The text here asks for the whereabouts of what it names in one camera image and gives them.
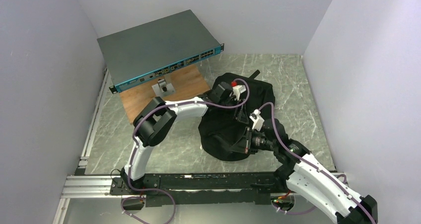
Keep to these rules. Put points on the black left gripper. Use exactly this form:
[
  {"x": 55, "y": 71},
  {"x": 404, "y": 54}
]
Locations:
[{"x": 240, "y": 114}]

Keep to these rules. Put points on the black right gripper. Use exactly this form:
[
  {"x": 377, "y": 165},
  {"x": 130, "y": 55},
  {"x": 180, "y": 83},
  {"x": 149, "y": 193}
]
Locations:
[{"x": 248, "y": 148}]

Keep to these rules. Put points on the black student backpack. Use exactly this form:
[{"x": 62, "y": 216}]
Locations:
[{"x": 219, "y": 130}]

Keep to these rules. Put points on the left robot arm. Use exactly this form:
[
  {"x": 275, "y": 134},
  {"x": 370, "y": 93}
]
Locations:
[{"x": 155, "y": 121}]

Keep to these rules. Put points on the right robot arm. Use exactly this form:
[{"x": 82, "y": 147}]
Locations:
[{"x": 302, "y": 173}]

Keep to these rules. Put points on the wooden base board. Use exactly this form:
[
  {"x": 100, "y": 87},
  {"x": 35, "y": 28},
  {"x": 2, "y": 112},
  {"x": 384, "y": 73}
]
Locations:
[{"x": 182, "y": 84}]

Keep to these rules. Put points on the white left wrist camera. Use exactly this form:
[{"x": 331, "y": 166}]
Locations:
[{"x": 237, "y": 90}]

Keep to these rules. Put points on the metal switch stand bracket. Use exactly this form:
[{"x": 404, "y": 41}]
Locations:
[{"x": 163, "y": 88}]

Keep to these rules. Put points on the grey network switch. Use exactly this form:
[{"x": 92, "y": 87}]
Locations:
[{"x": 145, "y": 52}]

